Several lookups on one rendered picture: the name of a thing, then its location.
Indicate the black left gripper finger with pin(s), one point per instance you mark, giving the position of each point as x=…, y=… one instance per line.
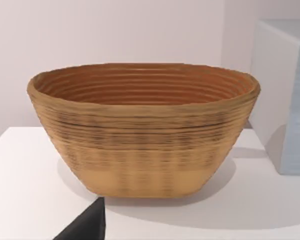
x=88, y=222

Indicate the brown woven basket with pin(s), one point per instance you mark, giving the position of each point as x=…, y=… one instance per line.
x=145, y=140

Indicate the pale blue box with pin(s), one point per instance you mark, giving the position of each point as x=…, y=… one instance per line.
x=285, y=100

